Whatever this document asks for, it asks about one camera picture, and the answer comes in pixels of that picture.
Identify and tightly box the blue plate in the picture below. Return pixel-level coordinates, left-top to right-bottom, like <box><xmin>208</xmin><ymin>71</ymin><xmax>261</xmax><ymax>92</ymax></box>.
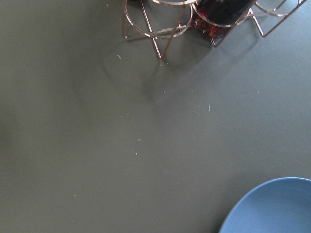
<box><xmin>219</xmin><ymin>177</ymin><xmax>311</xmax><ymax>233</ymax></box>

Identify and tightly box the copper wire bottle rack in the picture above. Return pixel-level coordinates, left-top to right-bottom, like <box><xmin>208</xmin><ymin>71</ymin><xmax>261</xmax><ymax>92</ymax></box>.
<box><xmin>122</xmin><ymin>0</ymin><xmax>305</xmax><ymax>59</ymax></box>

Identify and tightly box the dark drink bottle middle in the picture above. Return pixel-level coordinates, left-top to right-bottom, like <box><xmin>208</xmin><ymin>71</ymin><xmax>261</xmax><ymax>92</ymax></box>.
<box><xmin>193</xmin><ymin>0</ymin><xmax>253</xmax><ymax>39</ymax></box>

